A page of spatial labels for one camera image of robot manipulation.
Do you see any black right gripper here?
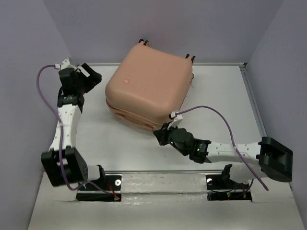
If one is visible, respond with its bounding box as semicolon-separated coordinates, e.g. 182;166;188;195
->
153;121;188;156

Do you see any pink hard-shell suitcase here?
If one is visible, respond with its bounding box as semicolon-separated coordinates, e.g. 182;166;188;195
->
105;39;195;130

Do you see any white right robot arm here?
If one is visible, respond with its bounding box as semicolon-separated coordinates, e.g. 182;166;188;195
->
153;126;293;188

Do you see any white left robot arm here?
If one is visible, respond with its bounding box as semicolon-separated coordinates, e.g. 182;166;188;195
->
36;58;106;190

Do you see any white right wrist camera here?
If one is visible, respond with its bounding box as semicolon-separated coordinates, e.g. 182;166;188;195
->
167;111;183;130

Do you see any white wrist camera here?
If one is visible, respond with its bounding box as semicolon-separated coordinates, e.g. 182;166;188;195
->
167;111;183;130
55;57;77;70

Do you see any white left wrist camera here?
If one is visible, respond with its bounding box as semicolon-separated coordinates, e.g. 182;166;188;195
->
55;57;77;70

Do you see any aluminium table rail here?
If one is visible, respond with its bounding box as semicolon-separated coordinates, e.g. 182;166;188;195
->
105;170;223;174

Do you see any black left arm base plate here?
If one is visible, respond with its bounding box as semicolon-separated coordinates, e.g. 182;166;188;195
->
75;174;122;202

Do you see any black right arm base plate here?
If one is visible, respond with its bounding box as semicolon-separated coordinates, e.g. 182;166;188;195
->
206;174;252;201

